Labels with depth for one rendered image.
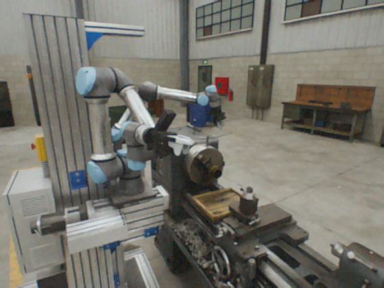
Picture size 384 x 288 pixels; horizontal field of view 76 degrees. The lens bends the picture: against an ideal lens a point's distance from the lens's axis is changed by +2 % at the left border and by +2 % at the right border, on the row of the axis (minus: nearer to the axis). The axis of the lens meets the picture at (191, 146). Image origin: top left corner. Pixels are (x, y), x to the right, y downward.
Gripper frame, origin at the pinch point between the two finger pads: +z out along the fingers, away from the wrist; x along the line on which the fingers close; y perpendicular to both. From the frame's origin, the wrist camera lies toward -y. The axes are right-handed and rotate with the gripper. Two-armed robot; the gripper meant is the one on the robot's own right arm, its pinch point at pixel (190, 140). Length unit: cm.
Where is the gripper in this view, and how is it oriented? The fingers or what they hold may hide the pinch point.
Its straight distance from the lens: 78.5
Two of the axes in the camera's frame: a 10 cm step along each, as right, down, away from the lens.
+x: -6.6, 0.8, -7.4
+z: 7.4, 2.1, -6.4
